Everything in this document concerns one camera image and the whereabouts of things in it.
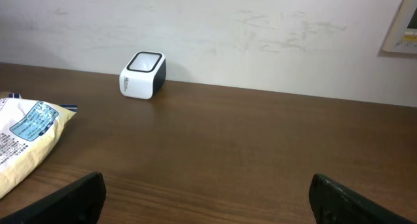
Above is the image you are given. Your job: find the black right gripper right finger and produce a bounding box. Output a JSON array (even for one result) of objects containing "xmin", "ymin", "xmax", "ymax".
[{"xmin": 308, "ymin": 173, "xmax": 413, "ymax": 224}]

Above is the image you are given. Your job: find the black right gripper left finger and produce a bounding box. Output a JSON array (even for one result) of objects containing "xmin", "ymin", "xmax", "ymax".
[{"xmin": 1, "ymin": 172, "xmax": 106, "ymax": 224}]

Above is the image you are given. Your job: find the cream snack bag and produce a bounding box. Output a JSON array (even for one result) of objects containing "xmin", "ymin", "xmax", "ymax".
[{"xmin": 1, "ymin": 92, "xmax": 78, "ymax": 197}]

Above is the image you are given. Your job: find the white barcode scanner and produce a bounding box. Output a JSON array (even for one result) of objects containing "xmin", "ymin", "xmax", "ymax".
[{"xmin": 119, "ymin": 51, "xmax": 167, "ymax": 100}]

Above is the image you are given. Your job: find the beige wall control panel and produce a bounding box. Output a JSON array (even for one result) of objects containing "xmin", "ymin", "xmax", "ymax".
[{"xmin": 382, "ymin": 0, "xmax": 416, "ymax": 54}]

